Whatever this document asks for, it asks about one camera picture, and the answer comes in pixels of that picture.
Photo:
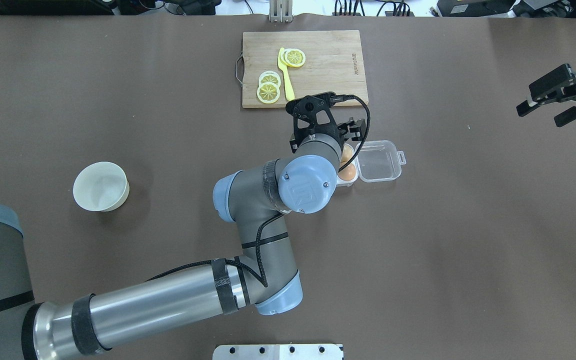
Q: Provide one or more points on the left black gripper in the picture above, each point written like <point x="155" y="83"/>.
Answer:
<point x="350" y="131"/>

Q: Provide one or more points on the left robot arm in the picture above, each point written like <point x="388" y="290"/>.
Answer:
<point x="265" y="275"/>

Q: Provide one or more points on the brown egg in box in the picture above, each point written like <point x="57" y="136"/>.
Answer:
<point x="347" y="153"/>
<point x="349" y="173"/>

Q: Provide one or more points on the clear plastic egg box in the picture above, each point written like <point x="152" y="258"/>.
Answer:
<point x="377" y="161"/>

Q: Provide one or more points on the yellow plastic knife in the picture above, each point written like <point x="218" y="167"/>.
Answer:
<point x="288" y="88"/>

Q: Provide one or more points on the lemon slice on knife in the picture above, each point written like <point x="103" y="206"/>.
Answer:
<point x="294" y="57"/>

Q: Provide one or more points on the lemon slice behind front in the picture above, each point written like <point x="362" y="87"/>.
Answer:
<point x="270" y="77"/>

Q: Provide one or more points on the wooden cutting board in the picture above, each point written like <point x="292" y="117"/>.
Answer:
<point x="334" y="62"/>

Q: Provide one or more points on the lemon slice under top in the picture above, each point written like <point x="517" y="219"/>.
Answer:
<point x="281" y="56"/>

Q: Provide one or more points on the white bowl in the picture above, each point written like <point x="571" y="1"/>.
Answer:
<point x="101" y="187"/>

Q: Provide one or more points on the aluminium frame post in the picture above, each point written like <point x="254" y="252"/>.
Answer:
<point x="281" y="11"/>

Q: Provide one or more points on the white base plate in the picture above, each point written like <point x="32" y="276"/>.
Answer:
<point x="288" y="351"/>

